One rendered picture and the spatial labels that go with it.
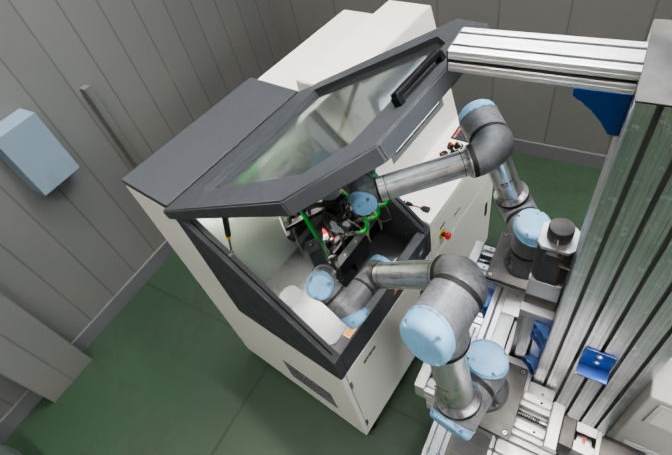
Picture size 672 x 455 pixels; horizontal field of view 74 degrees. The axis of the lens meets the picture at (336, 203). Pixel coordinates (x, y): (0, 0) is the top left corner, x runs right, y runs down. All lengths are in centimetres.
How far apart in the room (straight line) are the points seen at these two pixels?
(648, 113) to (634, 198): 18
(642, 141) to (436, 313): 45
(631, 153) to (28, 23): 260
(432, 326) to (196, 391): 221
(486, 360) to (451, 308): 42
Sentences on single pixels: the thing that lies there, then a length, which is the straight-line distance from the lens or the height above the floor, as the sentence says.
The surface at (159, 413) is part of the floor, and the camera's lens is 302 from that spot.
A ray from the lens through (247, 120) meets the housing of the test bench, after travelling 180.
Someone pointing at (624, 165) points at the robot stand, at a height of 190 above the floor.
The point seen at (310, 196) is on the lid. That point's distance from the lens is 84.
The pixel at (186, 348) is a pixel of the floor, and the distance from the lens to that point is 311.
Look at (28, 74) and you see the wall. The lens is 281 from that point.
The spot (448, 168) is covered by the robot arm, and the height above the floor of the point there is 161.
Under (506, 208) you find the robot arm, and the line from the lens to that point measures 165.
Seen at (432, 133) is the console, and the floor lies 104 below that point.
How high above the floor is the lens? 248
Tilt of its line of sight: 46 degrees down
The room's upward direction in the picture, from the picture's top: 15 degrees counter-clockwise
